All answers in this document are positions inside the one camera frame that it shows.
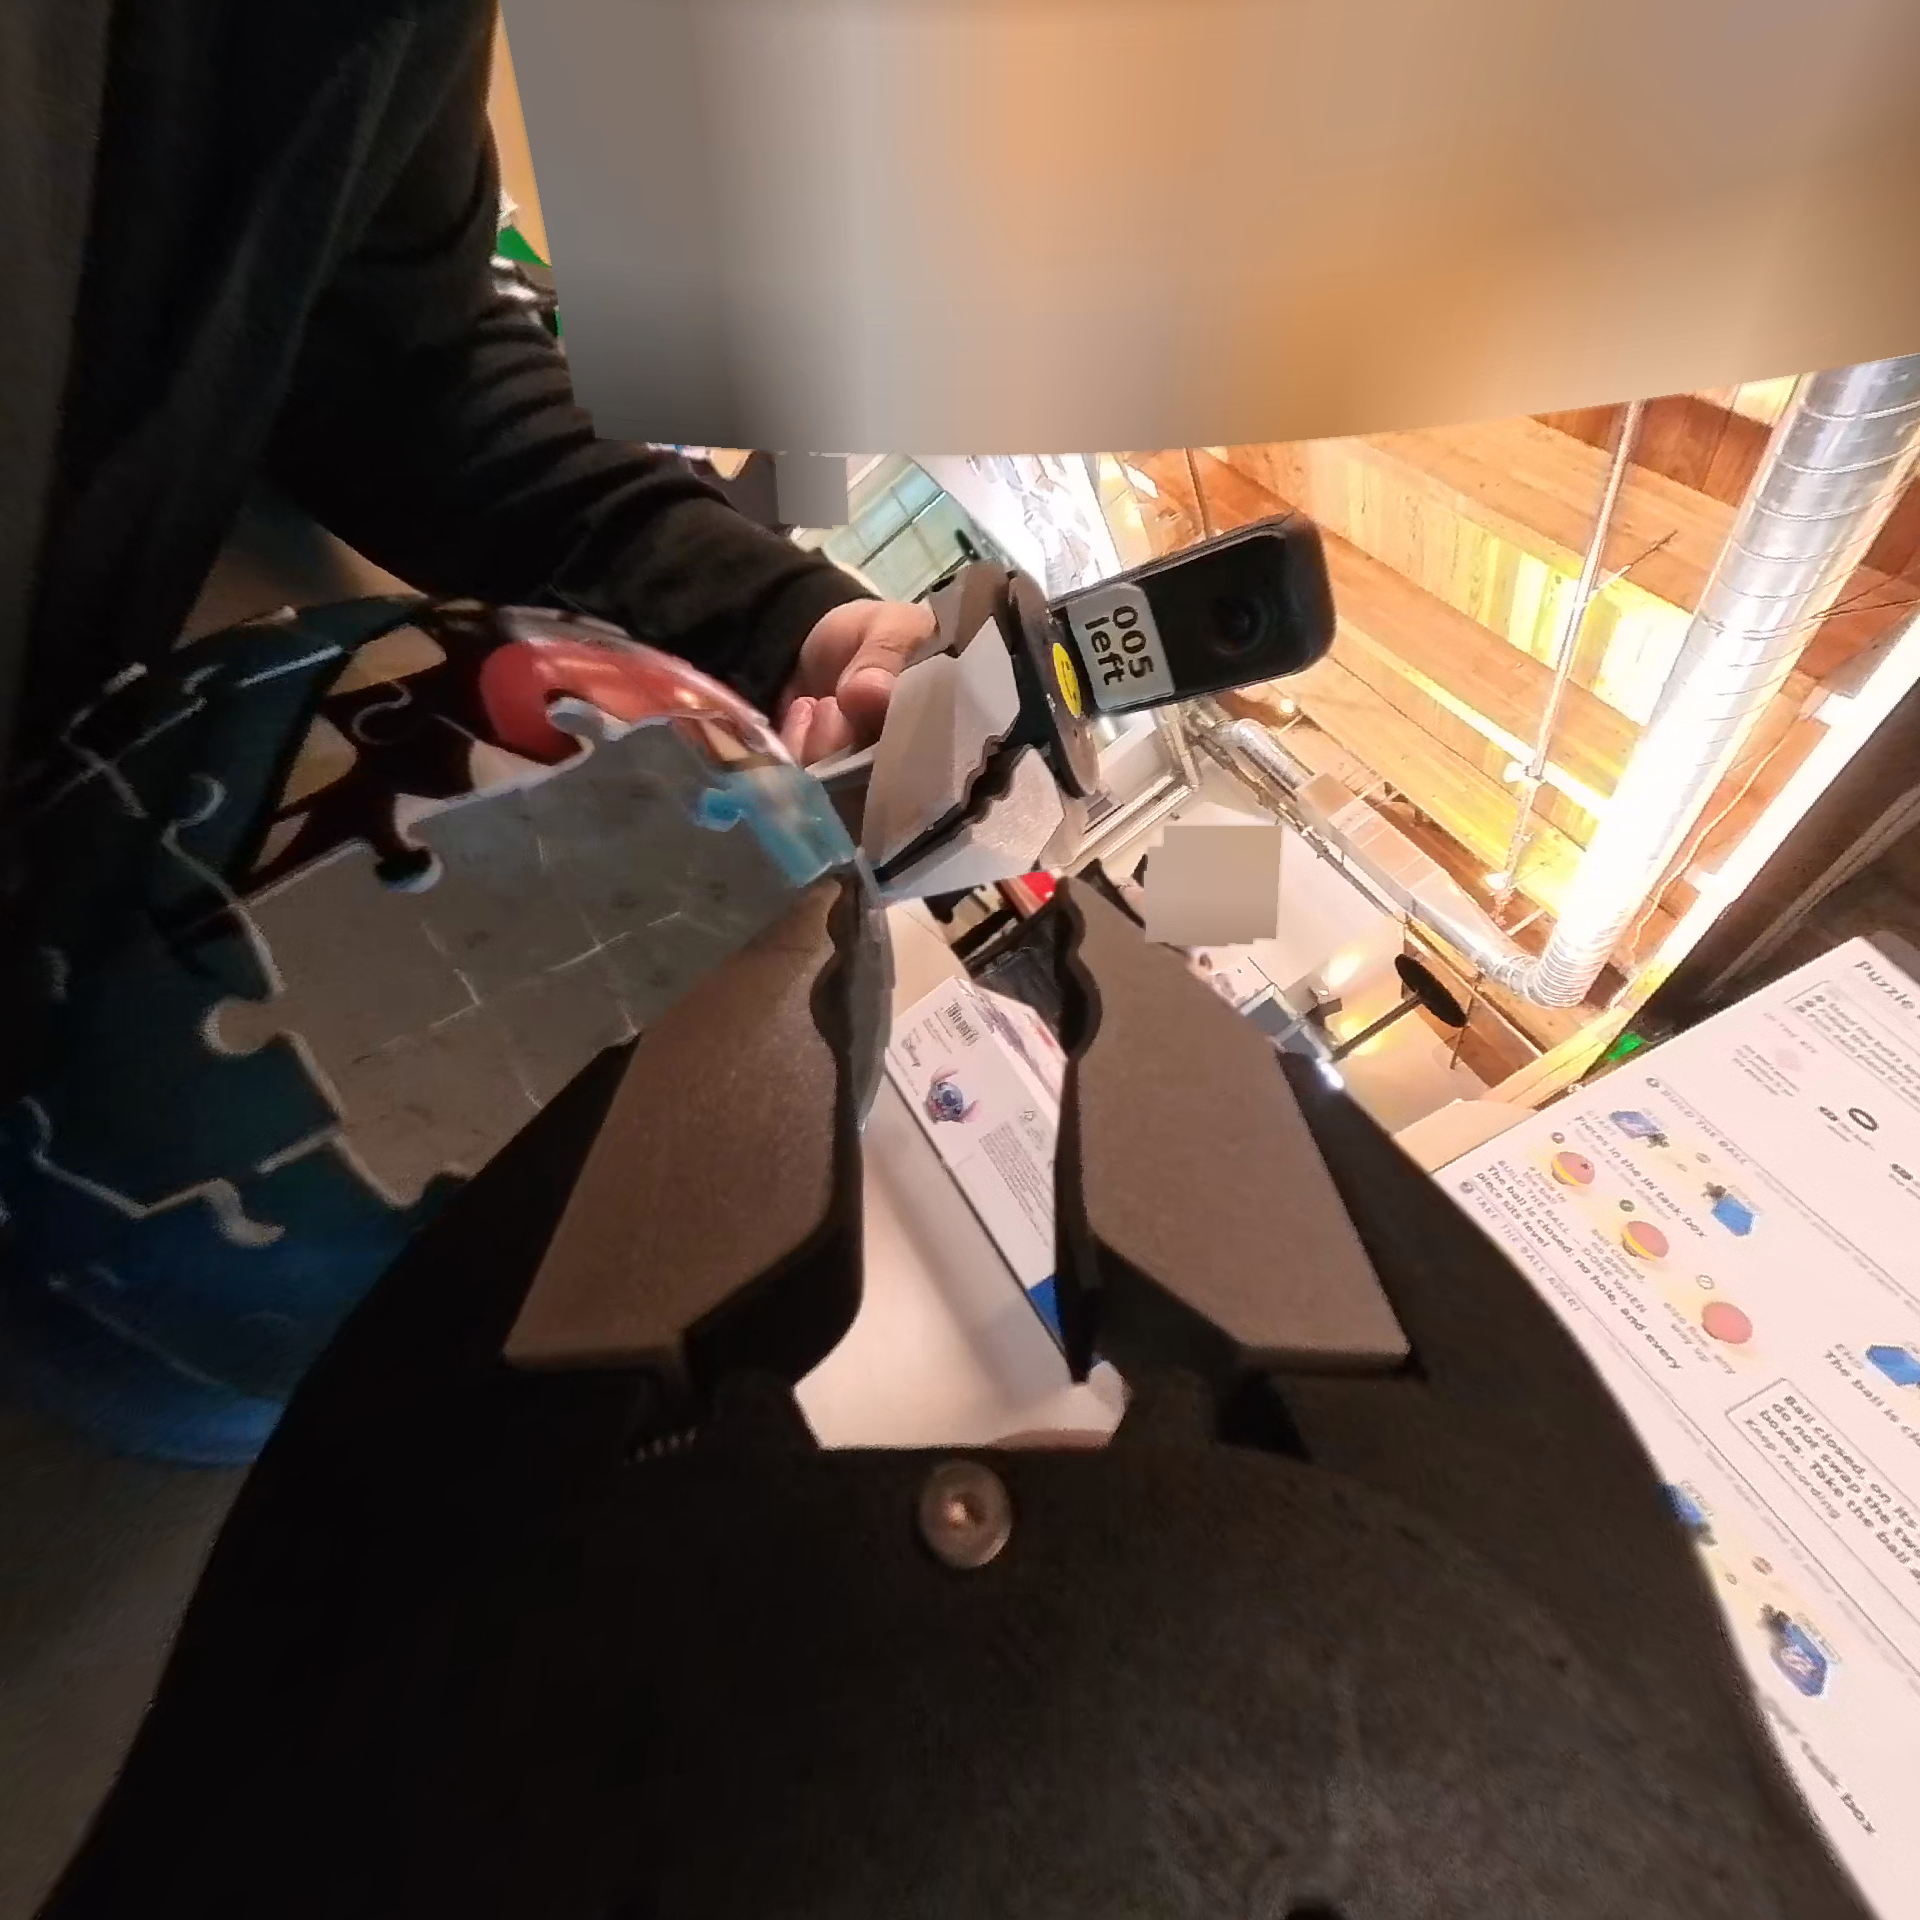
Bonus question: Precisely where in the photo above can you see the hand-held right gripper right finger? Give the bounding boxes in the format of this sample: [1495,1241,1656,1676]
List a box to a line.
[1051,877,1417,1387]

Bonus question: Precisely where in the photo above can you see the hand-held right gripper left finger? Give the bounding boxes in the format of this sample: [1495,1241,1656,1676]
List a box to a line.
[503,875,898,1391]

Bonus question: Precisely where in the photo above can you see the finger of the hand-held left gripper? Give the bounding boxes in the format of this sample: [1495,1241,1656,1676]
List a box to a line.
[859,634,1035,881]
[874,746,1075,902]

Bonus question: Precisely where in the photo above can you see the light blue puzzle piece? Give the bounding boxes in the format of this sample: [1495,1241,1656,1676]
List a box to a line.
[692,765,864,889]

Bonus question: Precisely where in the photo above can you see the blue puzzle ball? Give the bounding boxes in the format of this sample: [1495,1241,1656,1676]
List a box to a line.
[0,597,902,1464]

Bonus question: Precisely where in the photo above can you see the person's left forearm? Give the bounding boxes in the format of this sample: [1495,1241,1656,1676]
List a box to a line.
[270,270,881,708]

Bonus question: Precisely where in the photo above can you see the white and blue puzzle box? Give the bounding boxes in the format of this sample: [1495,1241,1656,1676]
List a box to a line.
[885,975,1086,1344]

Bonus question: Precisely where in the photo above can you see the person's left hand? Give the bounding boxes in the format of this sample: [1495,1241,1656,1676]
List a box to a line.
[780,597,940,768]

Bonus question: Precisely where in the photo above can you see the black floor lamp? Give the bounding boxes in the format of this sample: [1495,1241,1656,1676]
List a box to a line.
[1320,952,1477,1060]

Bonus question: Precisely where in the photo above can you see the white instruction sheet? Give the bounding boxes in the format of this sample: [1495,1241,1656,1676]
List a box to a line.
[1433,936,1920,1915]

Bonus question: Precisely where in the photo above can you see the silver ventilation duct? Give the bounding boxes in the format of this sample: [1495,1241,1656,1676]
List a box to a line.
[1530,360,1920,1009]
[1200,721,1548,993]

